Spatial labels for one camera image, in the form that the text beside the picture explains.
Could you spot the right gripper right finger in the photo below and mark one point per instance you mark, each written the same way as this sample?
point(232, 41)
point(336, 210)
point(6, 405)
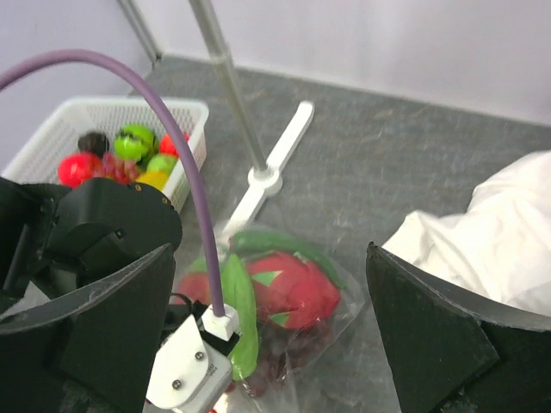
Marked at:
point(451, 350)

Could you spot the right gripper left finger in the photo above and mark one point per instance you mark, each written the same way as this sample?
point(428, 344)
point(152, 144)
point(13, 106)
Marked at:
point(90, 350)

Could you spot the red yellow apple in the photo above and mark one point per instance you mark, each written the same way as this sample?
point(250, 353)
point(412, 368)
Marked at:
point(195, 286)

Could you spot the green pepper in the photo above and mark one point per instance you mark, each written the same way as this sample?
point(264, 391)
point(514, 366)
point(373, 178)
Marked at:
point(239, 293)

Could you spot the clear zip top bag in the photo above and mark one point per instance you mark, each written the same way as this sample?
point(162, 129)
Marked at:
point(284, 398)

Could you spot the purple grape bunch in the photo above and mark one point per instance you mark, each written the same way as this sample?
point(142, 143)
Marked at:
point(119, 170)
point(283, 351)

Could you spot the pink dragon fruit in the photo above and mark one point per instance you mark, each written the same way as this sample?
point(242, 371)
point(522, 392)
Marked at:
point(291, 292)

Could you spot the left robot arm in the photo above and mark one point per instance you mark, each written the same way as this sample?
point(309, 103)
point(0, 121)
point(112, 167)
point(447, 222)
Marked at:
point(61, 238)

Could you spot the white shirt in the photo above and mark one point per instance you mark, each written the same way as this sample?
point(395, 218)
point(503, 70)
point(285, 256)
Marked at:
point(499, 247)

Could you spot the red tomato toy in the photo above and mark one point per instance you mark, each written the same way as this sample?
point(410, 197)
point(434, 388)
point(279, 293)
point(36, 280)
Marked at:
point(78, 168)

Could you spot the yellow star fruit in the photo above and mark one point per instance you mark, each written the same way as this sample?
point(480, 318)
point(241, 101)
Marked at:
point(154, 178)

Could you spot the white plastic basket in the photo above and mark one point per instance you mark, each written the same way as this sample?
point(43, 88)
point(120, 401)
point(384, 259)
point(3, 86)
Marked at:
point(57, 137)

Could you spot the green apple toy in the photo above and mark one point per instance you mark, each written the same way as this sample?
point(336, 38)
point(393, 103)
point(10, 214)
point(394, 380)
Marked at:
point(162, 162)

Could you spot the dark brown fruit toy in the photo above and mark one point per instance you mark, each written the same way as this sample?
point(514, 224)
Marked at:
point(94, 142)

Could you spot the red pepper toy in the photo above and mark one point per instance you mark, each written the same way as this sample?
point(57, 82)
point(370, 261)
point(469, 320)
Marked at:
point(167, 146)

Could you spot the silver clothes rack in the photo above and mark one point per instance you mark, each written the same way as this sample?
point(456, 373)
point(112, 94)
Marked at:
point(265, 176)

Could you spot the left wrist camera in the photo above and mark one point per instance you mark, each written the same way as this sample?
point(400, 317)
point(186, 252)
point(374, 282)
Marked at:
point(192, 370)

